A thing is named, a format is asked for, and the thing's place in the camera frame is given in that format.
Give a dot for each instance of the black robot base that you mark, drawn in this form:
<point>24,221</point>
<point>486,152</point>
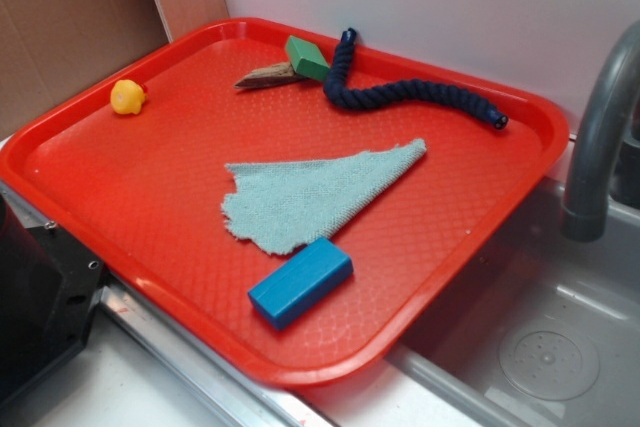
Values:
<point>50,286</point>

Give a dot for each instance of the yellow rubber duck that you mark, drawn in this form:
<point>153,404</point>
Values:
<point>127,97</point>

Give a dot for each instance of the red plastic tray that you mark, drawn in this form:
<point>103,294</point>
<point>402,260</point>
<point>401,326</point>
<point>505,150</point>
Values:
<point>144,192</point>

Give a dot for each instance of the light blue cloth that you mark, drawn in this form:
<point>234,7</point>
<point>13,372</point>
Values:
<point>280,206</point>

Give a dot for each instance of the blue rectangular block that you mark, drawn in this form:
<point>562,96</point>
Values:
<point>300,283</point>

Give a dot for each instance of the brown wood piece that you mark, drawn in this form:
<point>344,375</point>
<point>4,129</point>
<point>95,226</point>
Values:
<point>275,75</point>

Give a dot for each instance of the green wooden block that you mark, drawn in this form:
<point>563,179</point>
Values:
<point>306,59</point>

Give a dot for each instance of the grey sink basin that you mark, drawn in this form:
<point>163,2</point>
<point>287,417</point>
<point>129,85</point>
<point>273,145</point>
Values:
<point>536,329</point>

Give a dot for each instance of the brown cardboard panel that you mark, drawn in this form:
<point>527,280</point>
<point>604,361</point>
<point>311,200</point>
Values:
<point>54,49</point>

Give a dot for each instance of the grey sink faucet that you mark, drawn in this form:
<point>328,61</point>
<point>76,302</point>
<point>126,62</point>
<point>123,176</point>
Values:
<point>605,160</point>

